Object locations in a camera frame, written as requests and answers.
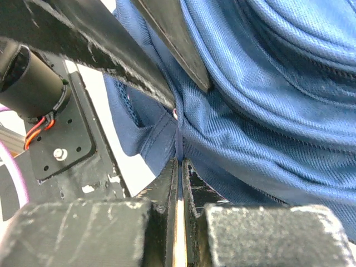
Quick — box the navy blue student backpack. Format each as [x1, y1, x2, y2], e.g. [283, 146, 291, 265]
[105, 1, 355, 240]

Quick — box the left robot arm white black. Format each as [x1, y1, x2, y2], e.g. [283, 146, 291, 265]
[1, 1, 175, 122]

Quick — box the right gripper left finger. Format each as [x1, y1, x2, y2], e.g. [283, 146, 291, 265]
[1, 158, 179, 266]

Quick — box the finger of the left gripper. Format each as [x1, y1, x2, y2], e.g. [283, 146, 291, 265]
[133, 0, 211, 93]
[1, 1, 175, 110]

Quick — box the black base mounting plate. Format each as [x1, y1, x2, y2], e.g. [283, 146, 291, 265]
[15, 55, 131, 202]

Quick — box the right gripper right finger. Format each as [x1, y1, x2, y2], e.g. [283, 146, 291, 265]
[182, 159, 355, 266]

